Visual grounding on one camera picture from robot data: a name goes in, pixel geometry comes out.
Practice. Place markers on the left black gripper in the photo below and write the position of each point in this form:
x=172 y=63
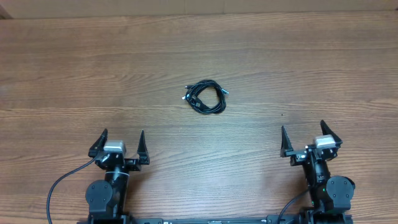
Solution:
x=134 y=164

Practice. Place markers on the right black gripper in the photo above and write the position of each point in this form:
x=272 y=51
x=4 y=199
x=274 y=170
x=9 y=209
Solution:
x=298 y=155

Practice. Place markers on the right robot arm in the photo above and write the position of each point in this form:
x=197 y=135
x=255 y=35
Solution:
x=330 y=195

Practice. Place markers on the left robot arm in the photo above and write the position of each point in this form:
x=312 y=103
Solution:
x=106 y=197

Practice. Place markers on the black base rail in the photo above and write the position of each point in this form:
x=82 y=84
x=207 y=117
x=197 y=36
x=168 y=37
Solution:
x=270 y=219

